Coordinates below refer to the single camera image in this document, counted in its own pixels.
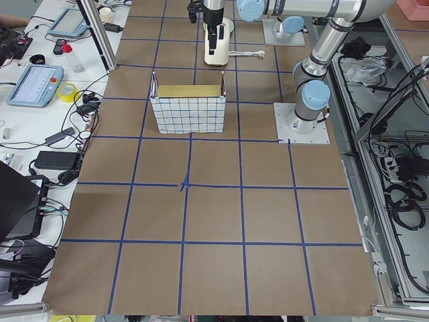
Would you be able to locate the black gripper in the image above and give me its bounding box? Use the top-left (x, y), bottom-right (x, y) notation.
top-left (202, 0), bottom-right (224, 53)

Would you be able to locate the white two-slot toaster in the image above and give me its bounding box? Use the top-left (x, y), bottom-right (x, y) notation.
top-left (203, 23), bottom-right (231, 66)

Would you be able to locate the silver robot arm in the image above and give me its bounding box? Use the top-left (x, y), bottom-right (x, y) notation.
top-left (271, 15), bottom-right (304, 38)
top-left (237, 0), bottom-right (395, 135)

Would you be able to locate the light green round plate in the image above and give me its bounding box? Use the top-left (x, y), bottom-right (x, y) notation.
top-left (223, 17), bottom-right (235, 33)

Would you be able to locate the blue teach pendant far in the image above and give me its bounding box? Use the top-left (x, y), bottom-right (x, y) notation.
top-left (47, 8), bottom-right (87, 39)

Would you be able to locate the blue teach pendant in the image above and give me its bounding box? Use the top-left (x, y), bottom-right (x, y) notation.
top-left (6, 64), bottom-right (64, 108)
top-left (47, 8), bottom-right (87, 39)

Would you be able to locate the clear bottle red cap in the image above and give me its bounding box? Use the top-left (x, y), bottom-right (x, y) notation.
top-left (61, 40), bottom-right (84, 73)

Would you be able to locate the black phone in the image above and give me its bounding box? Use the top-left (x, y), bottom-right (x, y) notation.
top-left (53, 38), bottom-right (66, 56)

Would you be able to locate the yellow tape roll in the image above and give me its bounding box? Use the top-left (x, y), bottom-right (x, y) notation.
top-left (56, 83), bottom-right (78, 103)

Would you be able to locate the blue teach pendant near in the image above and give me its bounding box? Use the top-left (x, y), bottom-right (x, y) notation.
top-left (6, 64), bottom-right (64, 108)

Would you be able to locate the black power adapter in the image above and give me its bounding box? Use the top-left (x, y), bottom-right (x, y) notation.
top-left (34, 151), bottom-right (79, 170)

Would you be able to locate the black laptop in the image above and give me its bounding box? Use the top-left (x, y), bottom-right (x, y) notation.
top-left (1, 162), bottom-right (48, 242)

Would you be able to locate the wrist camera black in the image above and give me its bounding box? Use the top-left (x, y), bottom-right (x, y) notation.
top-left (187, 1), bottom-right (201, 23)

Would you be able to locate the white toaster power cord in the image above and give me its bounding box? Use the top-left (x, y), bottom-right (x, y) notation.
top-left (229, 49), bottom-right (266, 59)

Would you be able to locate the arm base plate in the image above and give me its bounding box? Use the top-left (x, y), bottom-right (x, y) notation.
top-left (273, 103), bottom-right (330, 144)
top-left (262, 16), bottom-right (305, 46)

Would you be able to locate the wire basket with checkered liner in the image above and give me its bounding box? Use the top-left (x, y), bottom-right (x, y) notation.
top-left (150, 72), bottom-right (227, 135)

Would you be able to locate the aluminium frame post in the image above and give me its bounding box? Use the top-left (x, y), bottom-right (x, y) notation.
top-left (76, 0), bottom-right (117, 72)

